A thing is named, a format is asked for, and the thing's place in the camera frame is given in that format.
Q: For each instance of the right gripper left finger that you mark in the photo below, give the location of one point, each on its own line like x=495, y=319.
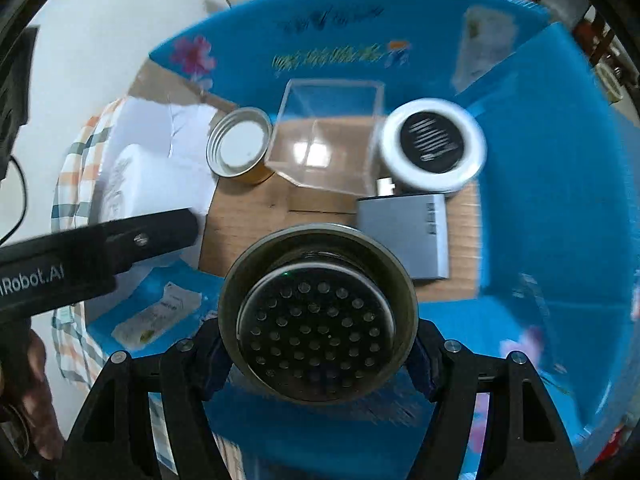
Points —
x=112, y=437

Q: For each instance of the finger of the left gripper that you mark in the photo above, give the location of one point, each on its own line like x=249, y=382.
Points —
x=131, y=240

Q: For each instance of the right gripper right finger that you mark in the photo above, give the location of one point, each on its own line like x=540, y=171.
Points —
x=524, y=436

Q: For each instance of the gold tin can lid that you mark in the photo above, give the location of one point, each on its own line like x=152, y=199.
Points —
x=237, y=146

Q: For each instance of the metal perforated round speaker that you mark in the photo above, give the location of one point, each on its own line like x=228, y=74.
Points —
x=318, y=314

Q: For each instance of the clear acrylic cube box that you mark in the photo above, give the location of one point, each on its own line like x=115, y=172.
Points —
x=325, y=135

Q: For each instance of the grey 65W charger block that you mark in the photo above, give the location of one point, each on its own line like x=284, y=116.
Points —
x=411, y=226

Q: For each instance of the white round cosmetic compact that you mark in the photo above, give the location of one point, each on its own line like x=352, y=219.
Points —
x=432, y=146

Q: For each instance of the white round cream tin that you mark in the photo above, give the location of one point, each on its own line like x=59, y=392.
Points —
x=141, y=182

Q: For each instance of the person left hand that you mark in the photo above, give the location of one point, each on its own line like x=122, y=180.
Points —
x=23, y=376

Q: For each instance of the plaid checkered cloth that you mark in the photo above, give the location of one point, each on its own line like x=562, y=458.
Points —
x=79, y=357

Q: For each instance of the blue cardboard milk box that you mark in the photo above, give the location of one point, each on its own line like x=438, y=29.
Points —
x=543, y=244

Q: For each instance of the black waste bin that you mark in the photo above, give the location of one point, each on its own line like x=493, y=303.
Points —
x=609, y=82

